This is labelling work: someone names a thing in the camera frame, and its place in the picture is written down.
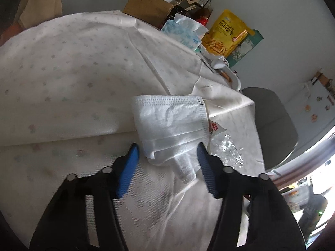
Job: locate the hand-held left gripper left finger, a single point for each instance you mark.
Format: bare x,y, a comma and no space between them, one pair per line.
128,172

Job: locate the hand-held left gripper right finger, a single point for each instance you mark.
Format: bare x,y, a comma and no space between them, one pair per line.
206,172

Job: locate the white face mask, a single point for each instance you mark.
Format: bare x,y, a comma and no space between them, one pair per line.
167,120

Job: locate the silver printed wrapper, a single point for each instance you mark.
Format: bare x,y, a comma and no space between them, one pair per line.
184,170

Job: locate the clear plastic wrapper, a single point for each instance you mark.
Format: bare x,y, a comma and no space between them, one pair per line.
227,149

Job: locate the red white small packet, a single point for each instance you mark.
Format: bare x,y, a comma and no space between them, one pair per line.
216,128

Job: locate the grey chair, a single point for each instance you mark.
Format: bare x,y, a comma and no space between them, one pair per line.
272,120

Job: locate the white bowl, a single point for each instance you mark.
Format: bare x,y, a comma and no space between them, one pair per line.
233,79

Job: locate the white dotted tablecloth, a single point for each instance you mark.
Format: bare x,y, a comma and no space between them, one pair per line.
65,83

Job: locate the green patterned box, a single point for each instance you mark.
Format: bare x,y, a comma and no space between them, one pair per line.
246,49

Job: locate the white refrigerator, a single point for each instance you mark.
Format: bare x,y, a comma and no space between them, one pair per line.
319,94

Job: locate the yellow snack bag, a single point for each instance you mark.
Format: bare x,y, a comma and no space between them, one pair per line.
225,31

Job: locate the light blue tissue pack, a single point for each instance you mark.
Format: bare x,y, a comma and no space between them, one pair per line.
180,31

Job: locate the brown cardboard box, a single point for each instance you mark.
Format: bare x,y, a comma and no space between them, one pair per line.
149,5

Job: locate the beige cloth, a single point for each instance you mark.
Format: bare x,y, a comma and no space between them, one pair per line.
39,2

